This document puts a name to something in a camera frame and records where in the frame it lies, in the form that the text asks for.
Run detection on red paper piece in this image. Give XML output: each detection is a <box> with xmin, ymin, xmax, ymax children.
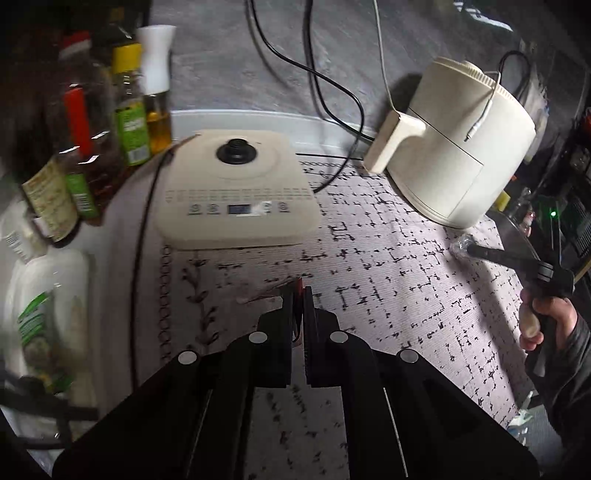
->
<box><xmin>234</xmin><ymin>277</ymin><xmax>306</xmax><ymax>345</ymax></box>

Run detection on steel kitchen sink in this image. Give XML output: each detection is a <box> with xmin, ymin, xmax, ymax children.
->
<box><xmin>486</xmin><ymin>209</ymin><xmax>541</xmax><ymax>264</ymax></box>

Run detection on person's right hand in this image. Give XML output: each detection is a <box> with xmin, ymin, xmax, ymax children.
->
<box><xmin>520</xmin><ymin>289</ymin><xmax>578</xmax><ymax>351</ymax></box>

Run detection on yellow sponge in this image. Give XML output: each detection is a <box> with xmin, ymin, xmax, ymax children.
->
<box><xmin>493</xmin><ymin>191</ymin><xmax>511</xmax><ymax>212</ymax></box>

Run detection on crumpled aluminium foil ball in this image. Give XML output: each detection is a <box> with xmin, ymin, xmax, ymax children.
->
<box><xmin>449</xmin><ymin>233</ymin><xmax>476</xmax><ymax>259</ymax></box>

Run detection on patterned white table mat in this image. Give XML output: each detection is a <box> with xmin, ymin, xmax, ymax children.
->
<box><xmin>98</xmin><ymin>151</ymin><xmax>539</xmax><ymax>480</ymax></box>

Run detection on cream air fryer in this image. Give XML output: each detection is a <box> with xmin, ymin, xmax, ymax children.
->
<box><xmin>363</xmin><ymin>57</ymin><xmax>536</xmax><ymax>229</ymax></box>

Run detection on white green label jug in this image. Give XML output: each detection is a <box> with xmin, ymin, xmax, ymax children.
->
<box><xmin>1</xmin><ymin>197</ymin><xmax>99</xmax><ymax>455</ymax></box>

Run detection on beige induction cooker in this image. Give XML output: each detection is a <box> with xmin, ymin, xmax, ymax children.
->
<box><xmin>155</xmin><ymin>130</ymin><xmax>322</xmax><ymax>250</ymax></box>

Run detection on yellow cap green bottle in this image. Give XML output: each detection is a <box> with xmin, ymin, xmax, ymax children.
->
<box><xmin>111</xmin><ymin>43</ymin><xmax>151</xmax><ymax>167</ymax></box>

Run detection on red label dark bottle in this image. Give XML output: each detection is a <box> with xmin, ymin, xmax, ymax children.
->
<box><xmin>48</xmin><ymin>31</ymin><xmax>124</xmax><ymax>225</ymax></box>

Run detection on white cap oil sprayer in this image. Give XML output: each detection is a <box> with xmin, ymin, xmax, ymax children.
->
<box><xmin>136</xmin><ymin>25</ymin><xmax>176</xmax><ymax>155</ymax></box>

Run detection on white charging cable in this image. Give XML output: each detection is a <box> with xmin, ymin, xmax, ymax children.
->
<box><xmin>370</xmin><ymin>0</ymin><xmax>502</xmax><ymax>142</ymax></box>

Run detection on black power cable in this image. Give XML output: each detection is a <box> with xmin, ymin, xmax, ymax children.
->
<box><xmin>248</xmin><ymin>0</ymin><xmax>366</xmax><ymax>195</ymax></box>
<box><xmin>301</xmin><ymin>0</ymin><xmax>378</xmax><ymax>142</ymax></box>

